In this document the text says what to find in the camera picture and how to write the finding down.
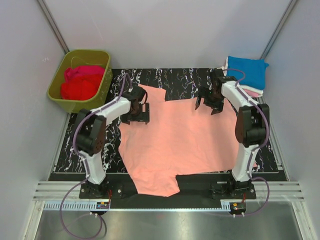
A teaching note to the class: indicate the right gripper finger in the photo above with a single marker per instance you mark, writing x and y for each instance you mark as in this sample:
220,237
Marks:
216,111
198,102

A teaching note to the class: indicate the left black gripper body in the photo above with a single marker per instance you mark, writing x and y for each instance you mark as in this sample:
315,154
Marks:
138,115

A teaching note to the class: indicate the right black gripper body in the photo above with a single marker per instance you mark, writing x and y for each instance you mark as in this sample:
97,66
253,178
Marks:
211,99

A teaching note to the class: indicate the salmon pink t shirt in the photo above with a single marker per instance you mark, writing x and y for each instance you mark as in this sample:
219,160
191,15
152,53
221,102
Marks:
179,139

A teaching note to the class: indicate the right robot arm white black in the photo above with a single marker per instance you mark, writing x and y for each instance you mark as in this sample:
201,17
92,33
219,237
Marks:
252,128

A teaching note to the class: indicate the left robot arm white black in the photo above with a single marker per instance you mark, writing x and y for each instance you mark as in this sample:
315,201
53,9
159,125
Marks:
89,135

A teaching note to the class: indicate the black marbled table mat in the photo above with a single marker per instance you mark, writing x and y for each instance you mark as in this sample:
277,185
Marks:
179,83

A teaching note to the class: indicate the cream folded t shirt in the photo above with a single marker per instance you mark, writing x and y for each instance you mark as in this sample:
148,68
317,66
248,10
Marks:
223,68

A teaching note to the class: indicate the light pink folded t shirt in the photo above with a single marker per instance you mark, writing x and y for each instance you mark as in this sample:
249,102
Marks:
253,94

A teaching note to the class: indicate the red t shirt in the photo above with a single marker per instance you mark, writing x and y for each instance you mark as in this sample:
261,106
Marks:
81,88

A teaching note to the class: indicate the magenta t shirt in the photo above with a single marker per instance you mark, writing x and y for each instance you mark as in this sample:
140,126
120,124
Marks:
83,70

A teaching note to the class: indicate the olive green plastic bin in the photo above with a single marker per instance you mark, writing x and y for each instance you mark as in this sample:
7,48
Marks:
74,59

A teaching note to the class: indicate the right small controller board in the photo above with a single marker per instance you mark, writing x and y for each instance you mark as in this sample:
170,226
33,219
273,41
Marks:
238,207

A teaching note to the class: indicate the small controller board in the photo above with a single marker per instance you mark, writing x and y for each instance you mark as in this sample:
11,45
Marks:
104,205
238,207

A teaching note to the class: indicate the left small controller board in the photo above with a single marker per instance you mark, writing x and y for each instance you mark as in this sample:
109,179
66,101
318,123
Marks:
104,205

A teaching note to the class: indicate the right corner aluminium post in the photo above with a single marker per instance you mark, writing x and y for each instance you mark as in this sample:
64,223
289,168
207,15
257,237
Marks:
280,25

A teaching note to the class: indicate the corner aluminium post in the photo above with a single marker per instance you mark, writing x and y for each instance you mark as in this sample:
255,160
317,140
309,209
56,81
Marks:
280,25
53,25

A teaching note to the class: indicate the left corner aluminium post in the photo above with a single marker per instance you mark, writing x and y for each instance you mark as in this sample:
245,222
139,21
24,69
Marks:
53,25

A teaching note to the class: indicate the white slotted cable duct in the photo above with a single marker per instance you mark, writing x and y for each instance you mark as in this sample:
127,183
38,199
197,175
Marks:
136,206

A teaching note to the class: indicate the aluminium frame rail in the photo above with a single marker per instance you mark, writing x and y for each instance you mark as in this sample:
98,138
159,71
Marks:
279,191

